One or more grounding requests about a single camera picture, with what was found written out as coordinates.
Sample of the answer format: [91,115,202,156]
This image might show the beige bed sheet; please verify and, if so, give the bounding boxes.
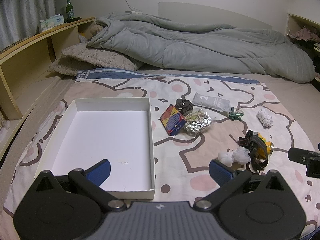
[0,66,320,240]

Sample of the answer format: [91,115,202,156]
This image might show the green clip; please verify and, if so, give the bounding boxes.
[228,107,243,121]

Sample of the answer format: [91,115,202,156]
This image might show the red and blue small box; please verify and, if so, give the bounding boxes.
[160,104,186,137]

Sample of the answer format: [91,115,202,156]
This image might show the grey curtain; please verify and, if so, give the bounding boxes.
[0,0,57,53]

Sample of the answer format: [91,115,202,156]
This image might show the white plastic bag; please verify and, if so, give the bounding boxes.
[217,147,251,167]

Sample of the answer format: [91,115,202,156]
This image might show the bear printed blanket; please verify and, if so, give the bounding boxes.
[4,69,320,240]

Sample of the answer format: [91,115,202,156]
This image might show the white headboard panel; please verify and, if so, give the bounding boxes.
[158,2,273,31]

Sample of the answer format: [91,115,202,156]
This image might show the white rolled cloth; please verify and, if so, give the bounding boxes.
[257,109,275,128]

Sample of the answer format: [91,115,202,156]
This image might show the brown plush toy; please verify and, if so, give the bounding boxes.
[89,24,106,37]

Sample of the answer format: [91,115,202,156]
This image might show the grey fabric pouch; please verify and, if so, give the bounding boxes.
[192,92,234,112]

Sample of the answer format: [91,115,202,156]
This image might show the wooden side shelf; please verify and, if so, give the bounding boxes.
[286,13,320,92]

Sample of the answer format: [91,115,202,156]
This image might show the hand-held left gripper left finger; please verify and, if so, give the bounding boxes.
[34,159,126,211]

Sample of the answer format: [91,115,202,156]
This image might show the grey duvet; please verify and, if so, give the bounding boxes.
[86,12,316,83]

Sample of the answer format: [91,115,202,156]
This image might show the green glass bottle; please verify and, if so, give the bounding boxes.
[65,0,75,20]

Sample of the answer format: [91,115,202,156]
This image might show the tissue box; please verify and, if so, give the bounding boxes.
[39,14,65,33]

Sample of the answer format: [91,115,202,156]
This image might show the beige fuzzy pillow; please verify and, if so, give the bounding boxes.
[47,42,144,77]

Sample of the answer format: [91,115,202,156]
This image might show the white cardboard box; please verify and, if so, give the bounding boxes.
[34,98,156,200]

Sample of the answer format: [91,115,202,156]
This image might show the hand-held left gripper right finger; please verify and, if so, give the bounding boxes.
[194,159,288,211]

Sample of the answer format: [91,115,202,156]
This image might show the pink clothes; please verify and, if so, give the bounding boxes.
[287,26,320,42]

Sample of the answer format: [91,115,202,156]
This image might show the wooden headboard shelf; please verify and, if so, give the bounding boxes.
[0,17,97,157]

